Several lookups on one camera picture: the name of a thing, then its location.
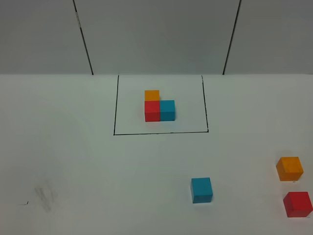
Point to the template orange cube block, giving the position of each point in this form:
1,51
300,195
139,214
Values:
152,95

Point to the template blue cube block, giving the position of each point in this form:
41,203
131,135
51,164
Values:
167,110

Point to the template red cube block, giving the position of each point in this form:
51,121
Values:
152,111

